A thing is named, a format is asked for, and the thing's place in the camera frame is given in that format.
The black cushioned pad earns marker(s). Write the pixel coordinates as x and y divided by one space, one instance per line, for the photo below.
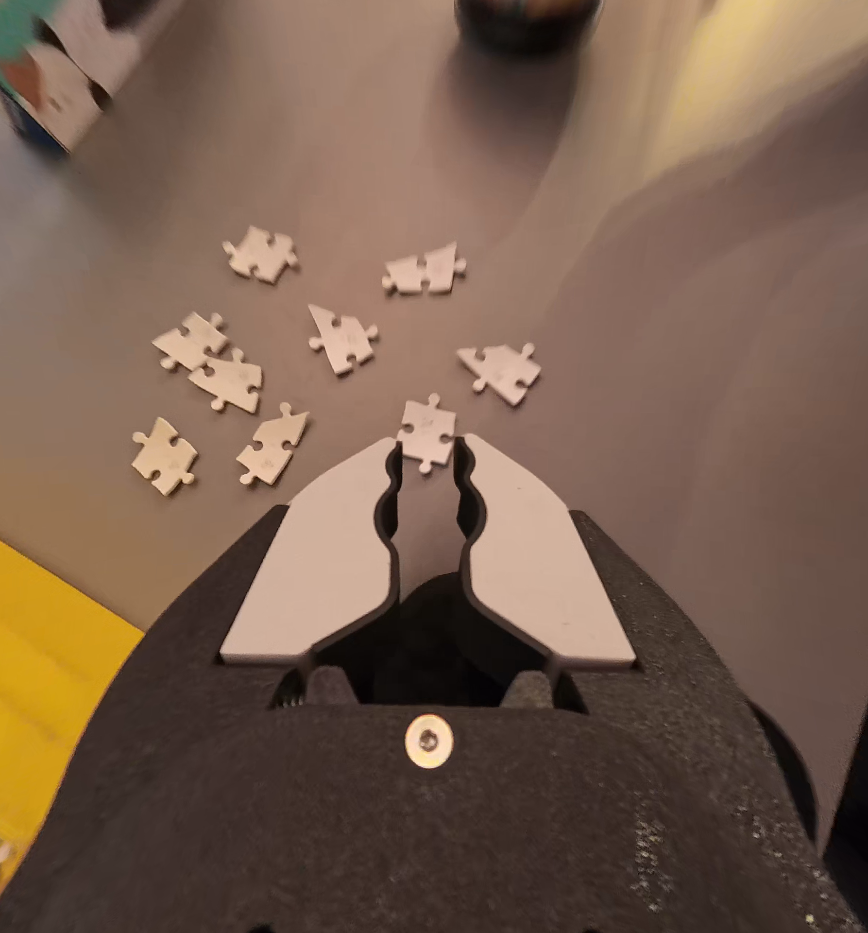
434 641

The printed puzzle box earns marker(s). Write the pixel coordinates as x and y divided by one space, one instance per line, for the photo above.
55 95

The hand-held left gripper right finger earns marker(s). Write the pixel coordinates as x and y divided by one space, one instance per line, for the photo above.
543 568

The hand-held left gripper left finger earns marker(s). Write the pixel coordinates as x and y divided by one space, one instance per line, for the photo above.
317 568

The black ball stand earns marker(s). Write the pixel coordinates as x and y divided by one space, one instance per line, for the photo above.
528 25

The white puzzle pieces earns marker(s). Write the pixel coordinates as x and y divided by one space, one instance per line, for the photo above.
259 251

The yellow plastic bin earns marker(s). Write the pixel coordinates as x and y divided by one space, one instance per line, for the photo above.
33 656

